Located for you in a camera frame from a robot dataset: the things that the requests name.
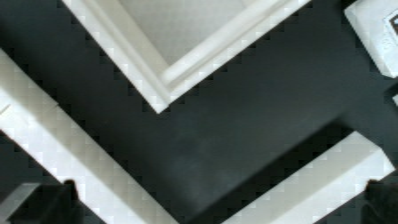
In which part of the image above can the white cabinet body box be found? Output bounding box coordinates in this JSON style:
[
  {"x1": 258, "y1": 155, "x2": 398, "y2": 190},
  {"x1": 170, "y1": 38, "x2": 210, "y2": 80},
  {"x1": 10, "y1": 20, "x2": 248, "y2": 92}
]
[{"x1": 63, "y1": 0, "x2": 312, "y2": 112}]

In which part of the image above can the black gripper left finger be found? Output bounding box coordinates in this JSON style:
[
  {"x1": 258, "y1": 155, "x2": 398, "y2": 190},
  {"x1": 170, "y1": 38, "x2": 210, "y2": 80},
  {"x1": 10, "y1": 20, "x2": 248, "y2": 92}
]
[{"x1": 0, "y1": 179, "x2": 83, "y2": 224}]

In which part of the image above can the white U-shaped fence frame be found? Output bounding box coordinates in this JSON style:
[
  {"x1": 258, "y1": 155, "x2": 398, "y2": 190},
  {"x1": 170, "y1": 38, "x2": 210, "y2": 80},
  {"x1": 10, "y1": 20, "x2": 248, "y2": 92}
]
[{"x1": 0, "y1": 50, "x2": 395, "y2": 224}]

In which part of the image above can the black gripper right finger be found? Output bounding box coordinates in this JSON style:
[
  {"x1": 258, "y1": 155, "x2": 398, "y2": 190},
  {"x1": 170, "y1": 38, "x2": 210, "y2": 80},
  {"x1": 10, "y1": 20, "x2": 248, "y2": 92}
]
[{"x1": 361, "y1": 180, "x2": 398, "y2": 224}]

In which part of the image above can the white cabinet top block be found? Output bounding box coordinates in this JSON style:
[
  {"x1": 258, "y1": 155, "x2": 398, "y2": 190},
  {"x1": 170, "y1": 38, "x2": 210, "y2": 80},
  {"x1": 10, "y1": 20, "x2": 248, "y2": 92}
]
[{"x1": 345, "y1": 0, "x2": 398, "y2": 78}]

